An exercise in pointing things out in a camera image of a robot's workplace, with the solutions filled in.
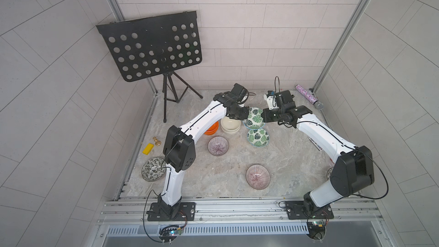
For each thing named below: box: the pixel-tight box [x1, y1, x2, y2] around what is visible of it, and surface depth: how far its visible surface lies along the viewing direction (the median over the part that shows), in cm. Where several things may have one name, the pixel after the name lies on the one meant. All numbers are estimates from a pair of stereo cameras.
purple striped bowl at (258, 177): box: [245, 164, 271, 191], surface depth 80 cm
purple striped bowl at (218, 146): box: [207, 136, 230, 157], surface depth 90 cm
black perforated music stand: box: [96, 10, 204, 124], surface depth 77 cm
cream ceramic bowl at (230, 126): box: [220, 116, 242, 134], surface depth 93 cm
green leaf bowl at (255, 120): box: [242, 106, 266, 130], surface depth 86 cm
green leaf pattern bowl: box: [246, 128, 270, 148], surface depth 94 cm
